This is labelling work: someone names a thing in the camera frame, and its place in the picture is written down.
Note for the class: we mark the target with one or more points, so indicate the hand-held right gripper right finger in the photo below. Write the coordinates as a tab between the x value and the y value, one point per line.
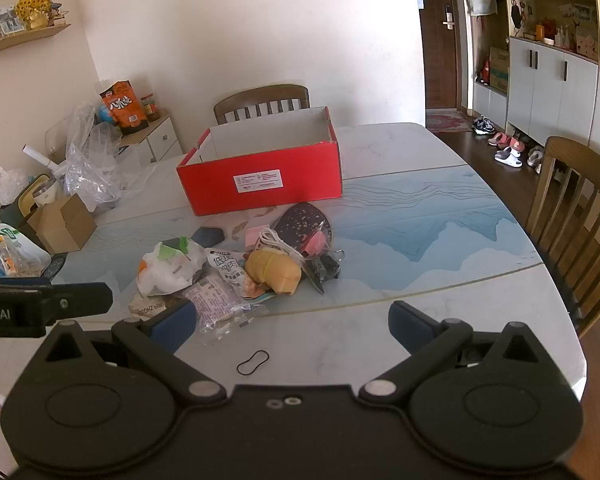
410	327

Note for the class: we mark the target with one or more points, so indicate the brown wooden door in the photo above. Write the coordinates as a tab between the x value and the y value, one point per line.
435	60

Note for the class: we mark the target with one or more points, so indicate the glass jar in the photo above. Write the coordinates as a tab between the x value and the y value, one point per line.
151	109

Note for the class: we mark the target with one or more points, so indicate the orange snack bag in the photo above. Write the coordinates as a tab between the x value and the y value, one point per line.
124	107

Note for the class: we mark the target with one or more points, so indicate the grey blue flat case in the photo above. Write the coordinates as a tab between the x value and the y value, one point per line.
207	234

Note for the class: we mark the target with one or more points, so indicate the wooden chair with slatted back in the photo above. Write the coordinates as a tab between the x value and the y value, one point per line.
260	97
560	200

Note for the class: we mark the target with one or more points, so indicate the dark green container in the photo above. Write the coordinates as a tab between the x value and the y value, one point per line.
17	212

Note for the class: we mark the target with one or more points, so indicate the white green plastic bag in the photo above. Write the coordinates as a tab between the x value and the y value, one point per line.
10	247

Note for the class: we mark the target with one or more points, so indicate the white printed snack packet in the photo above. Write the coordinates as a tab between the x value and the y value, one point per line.
225	270

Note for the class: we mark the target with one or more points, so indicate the crumpled white plastic bag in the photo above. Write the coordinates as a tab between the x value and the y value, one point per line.
9	182

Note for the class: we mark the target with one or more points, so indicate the white slippers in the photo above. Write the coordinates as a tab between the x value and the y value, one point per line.
509	157

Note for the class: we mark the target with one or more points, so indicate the pink shoes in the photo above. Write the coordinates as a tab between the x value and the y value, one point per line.
500	140

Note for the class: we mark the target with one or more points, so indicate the red toy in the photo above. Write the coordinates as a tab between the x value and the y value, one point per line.
483	72

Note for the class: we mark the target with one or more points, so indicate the pink cloth item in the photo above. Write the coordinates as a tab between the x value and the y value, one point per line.
316	245

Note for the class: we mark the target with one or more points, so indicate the dark speckled pouch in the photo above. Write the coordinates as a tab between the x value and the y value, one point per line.
302	222

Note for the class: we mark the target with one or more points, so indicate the patterned door rug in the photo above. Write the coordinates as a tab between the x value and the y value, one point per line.
447	121

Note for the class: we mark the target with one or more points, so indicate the red cardboard shoe box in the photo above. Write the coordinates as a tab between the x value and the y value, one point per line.
205	185

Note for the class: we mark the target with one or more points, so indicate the white blue marble desktop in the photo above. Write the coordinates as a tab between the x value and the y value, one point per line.
330	322

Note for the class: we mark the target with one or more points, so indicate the photo card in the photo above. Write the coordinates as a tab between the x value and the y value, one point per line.
5	21

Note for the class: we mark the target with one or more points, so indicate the pink card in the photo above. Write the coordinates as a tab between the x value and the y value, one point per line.
252	235

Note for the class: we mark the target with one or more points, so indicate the beige printed packet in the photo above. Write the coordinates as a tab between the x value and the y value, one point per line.
147	306

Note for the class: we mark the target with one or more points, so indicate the white wall cabinet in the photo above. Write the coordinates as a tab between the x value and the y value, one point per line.
555	90

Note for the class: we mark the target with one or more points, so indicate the small white cabinet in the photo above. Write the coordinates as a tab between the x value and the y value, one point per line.
160	142

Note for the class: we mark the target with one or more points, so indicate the dark sneakers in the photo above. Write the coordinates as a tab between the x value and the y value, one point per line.
483	125

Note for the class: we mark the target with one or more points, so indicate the small brown cardboard box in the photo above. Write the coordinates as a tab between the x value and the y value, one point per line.
62	225

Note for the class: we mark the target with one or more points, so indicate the grey shoes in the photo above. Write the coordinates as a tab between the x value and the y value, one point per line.
535	156

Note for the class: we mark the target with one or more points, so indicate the colourful printed packet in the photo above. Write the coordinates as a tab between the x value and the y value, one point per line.
252	290

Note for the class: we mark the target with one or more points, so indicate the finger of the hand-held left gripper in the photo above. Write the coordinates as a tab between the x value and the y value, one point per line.
85	299

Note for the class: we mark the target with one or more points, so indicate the clear bread packet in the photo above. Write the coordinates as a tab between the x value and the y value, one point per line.
215	302

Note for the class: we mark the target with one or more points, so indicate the yellow flower ornament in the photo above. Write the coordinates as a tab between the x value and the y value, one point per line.
32	7

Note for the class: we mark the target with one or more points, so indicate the yellow plush toy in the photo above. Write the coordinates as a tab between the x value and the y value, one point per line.
275	272

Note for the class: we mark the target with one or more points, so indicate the white paper roll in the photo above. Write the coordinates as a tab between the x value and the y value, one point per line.
37	154

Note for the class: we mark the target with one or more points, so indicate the clear plastic bags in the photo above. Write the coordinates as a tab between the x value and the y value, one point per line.
92	160

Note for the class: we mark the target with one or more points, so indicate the black cloth item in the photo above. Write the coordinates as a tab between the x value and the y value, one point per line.
325	267

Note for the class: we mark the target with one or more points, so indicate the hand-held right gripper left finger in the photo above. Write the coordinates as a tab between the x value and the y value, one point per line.
172	327

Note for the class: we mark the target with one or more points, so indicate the wooden wall shelf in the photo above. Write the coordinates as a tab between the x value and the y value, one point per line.
27	39

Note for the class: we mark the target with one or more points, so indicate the cardboard box with green print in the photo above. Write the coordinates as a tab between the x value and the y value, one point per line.
499	70

